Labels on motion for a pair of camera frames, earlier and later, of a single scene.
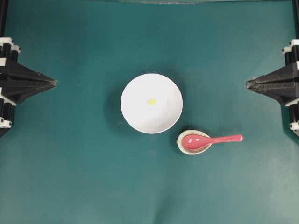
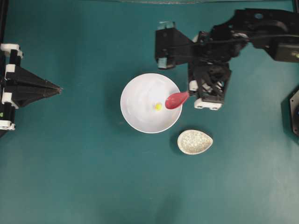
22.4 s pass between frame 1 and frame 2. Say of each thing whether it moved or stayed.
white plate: stayed
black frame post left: stayed
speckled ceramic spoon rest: stayed
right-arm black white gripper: moved
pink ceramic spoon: moved
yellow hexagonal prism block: moved
